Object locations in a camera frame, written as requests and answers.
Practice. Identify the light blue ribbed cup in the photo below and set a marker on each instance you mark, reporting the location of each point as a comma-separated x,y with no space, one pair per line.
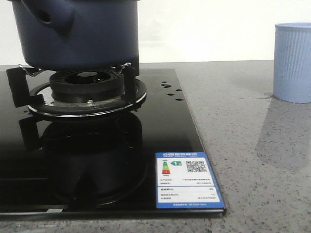
292,62

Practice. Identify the blue energy label sticker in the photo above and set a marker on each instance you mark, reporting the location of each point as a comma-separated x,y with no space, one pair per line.
185,180

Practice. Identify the black right pot support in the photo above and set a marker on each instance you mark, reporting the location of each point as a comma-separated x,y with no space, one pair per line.
40,101

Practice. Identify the black glass gas stove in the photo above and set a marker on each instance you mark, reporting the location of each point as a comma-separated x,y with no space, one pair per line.
96,166

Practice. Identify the black right gas burner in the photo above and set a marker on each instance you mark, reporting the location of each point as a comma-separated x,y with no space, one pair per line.
79,87

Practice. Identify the dark blue cooking pot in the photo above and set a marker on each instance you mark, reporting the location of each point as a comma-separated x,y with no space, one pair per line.
77,34

